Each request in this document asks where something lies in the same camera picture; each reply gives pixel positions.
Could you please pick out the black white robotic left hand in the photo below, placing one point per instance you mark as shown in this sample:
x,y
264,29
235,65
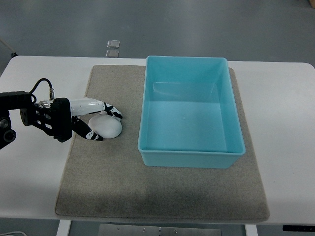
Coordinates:
x,y
68,116

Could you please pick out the white table leg left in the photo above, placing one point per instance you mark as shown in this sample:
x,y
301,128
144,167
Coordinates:
x,y
63,228

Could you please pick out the metal table base plate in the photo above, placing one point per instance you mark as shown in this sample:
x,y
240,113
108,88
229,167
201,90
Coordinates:
x,y
133,230

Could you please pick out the white table leg right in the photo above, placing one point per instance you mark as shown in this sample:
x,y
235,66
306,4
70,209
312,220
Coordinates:
x,y
251,230

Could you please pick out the white table leg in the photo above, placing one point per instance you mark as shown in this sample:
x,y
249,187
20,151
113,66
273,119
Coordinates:
x,y
251,230
63,228

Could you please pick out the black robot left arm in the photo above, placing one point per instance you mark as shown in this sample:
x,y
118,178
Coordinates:
x,y
32,112

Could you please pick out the white bunny toy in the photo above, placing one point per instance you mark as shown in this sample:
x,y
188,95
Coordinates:
x,y
105,126

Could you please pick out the blue plastic box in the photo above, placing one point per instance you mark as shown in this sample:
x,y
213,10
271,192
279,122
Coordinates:
x,y
189,114

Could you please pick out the grey felt mat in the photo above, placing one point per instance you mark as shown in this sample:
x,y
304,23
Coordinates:
x,y
108,179

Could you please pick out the black table control panel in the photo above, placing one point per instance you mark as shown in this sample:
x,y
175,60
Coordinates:
x,y
298,228

